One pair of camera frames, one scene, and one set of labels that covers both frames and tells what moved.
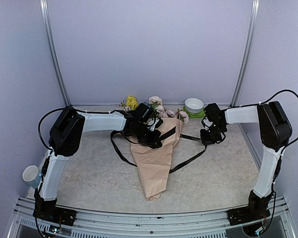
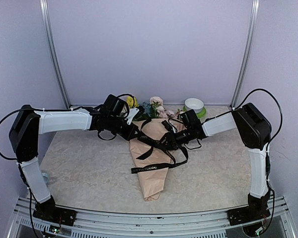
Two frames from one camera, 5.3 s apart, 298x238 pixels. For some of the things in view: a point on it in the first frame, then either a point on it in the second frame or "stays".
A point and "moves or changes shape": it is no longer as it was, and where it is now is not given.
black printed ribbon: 113,133 moves or changes shape
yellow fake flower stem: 132,101 stays
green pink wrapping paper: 154,163 stays
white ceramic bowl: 193,105 stays
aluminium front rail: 276,224 stays
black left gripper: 153,142 -> 129,134
